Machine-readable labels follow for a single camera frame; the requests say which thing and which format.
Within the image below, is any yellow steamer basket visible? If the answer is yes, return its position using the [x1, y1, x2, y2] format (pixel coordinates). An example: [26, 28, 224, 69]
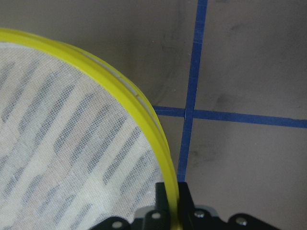
[0, 28, 180, 230]

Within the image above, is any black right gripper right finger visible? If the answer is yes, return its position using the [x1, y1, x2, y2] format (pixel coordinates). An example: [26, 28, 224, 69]
[178, 182, 277, 230]

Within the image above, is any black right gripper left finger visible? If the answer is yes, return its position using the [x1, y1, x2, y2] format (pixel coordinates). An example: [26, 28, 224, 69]
[91, 183, 171, 230]

